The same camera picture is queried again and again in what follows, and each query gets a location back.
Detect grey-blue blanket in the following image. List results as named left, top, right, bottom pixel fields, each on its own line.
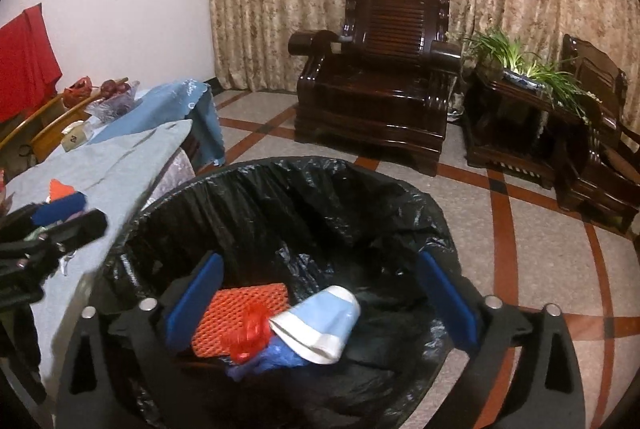
left=0, top=119, right=196, bottom=410

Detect red cloth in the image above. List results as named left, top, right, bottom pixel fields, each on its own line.
left=0, top=4, right=63, bottom=122

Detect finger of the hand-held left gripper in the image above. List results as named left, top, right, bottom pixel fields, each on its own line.
left=37, top=209, right=108, bottom=260
left=0, top=192, right=88, bottom=237

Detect glass fruit bowl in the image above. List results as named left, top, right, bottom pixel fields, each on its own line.
left=84, top=92, right=138, bottom=120

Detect red plastic scrap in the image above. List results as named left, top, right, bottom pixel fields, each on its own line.
left=230, top=301, right=273, bottom=365

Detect floral table cover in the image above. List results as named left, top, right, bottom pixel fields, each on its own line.
left=155, top=146, right=196, bottom=190

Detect green potted plant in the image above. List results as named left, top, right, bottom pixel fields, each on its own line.
left=462, top=26, right=601, bottom=122

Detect blue and white plant pot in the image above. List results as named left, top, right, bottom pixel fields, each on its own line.
left=502, top=68, right=543, bottom=90

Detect tissue box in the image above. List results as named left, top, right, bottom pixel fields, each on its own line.
left=60, top=120, right=93, bottom=150

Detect orange foam net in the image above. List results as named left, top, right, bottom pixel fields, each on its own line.
left=190, top=281, right=291, bottom=360
left=48, top=179, right=74, bottom=201

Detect blue plastic bag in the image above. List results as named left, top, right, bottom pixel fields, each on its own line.
left=225, top=336, right=307, bottom=382

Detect blue and white paper cup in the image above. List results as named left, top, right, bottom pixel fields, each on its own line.
left=269, top=285, right=362, bottom=366

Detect trash bin with black liner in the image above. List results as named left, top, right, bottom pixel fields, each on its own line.
left=92, top=158, right=493, bottom=429

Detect dark wooden side table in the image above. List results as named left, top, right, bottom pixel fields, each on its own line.
left=462, top=62, right=593, bottom=190

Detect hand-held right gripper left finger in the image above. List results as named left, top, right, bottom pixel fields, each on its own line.
left=55, top=251, right=226, bottom=429

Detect red plastic bag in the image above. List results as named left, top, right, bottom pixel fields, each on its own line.
left=62, top=76, right=93, bottom=107

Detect blue tablecloth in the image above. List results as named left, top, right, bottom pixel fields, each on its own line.
left=90, top=79, right=228, bottom=172

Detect dark wooden armchair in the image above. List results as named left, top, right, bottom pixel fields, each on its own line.
left=288, top=0, right=463, bottom=177
left=555, top=33, right=640, bottom=235

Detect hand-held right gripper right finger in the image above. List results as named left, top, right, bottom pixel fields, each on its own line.
left=417, top=250, right=588, bottom=429

